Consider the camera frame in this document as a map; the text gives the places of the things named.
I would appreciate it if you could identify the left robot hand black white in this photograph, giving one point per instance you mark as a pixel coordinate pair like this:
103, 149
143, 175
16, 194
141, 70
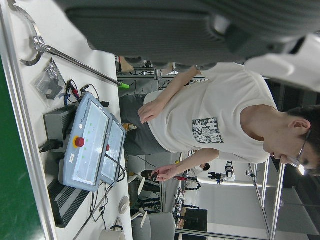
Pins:
175, 30

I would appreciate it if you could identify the black power supply box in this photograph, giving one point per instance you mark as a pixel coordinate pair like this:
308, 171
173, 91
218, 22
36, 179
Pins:
55, 122

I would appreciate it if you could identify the person in white t-shirt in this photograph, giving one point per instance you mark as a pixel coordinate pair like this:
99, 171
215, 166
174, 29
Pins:
212, 105

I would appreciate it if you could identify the red blue clip leads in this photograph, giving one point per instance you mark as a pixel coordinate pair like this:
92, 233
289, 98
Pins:
71, 88

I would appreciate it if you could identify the grey blue teach pendant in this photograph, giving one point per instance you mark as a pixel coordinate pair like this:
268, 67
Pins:
116, 140
87, 140

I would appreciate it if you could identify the clear bag of black parts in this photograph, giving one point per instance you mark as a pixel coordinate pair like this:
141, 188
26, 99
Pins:
46, 80

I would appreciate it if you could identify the person in white shirt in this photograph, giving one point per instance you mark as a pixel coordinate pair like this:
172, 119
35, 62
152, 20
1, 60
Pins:
197, 171

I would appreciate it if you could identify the thin framed eyeglasses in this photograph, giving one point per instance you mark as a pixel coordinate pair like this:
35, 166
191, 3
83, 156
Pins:
303, 147

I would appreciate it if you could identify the white computer mouse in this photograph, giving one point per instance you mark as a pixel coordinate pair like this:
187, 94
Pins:
124, 205

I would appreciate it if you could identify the grey office chair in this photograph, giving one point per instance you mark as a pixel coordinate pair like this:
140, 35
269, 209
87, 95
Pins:
160, 225

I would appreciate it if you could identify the aluminium profile cage frame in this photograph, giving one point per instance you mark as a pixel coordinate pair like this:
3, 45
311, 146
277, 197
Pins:
277, 200

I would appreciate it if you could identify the green conveyor belt aluminium frame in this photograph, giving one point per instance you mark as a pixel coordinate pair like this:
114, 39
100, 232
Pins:
12, 150

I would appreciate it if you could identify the black finned metal enclosure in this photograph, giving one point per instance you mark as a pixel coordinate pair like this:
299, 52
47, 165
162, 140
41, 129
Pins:
67, 202

